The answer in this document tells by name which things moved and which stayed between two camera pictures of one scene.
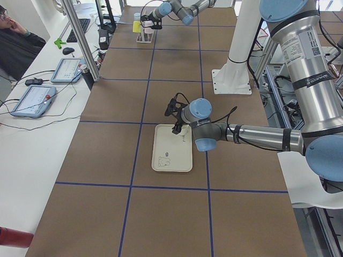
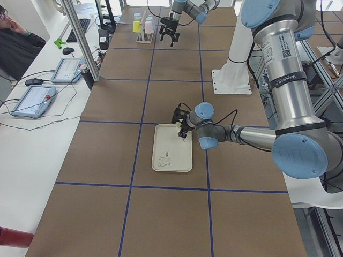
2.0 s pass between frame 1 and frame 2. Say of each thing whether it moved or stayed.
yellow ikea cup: stayed
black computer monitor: stayed
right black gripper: moved
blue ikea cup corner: stayed
